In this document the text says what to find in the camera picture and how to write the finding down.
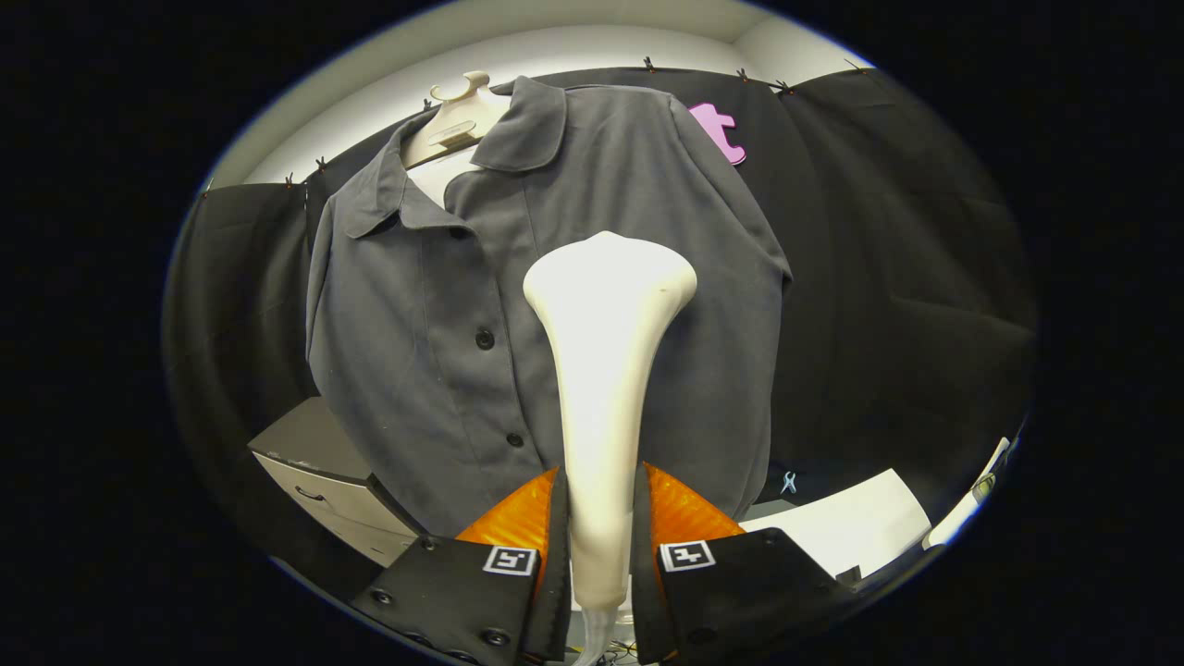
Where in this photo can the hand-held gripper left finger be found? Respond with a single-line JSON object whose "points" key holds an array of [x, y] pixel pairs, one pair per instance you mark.
{"points": [[555, 592]]}

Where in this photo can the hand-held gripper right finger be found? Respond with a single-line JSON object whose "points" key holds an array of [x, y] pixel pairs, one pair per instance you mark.
{"points": [[645, 592]]}

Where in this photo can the white garment steamer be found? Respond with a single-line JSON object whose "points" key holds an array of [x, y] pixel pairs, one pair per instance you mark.
{"points": [[606, 370]]}

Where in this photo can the grey button-up shirt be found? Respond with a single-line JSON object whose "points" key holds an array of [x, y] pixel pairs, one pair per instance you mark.
{"points": [[416, 351]]}

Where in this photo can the white low table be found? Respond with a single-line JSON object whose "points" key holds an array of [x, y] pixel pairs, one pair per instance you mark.
{"points": [[860, 523]]}

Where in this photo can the grey drawer cabinet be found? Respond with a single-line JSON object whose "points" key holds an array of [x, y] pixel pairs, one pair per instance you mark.
{"points": [[310, 435]]}

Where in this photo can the white slanted bar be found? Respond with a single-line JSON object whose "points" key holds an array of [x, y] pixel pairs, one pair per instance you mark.
{"points": [[953, 527]]}

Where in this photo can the black backdrop cloth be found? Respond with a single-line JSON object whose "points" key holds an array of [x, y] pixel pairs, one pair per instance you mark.
{"points": [[906, 277]]}

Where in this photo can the cream plastic hanger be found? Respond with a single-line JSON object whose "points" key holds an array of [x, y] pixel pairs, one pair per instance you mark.
{"points": [[458, 120]]}

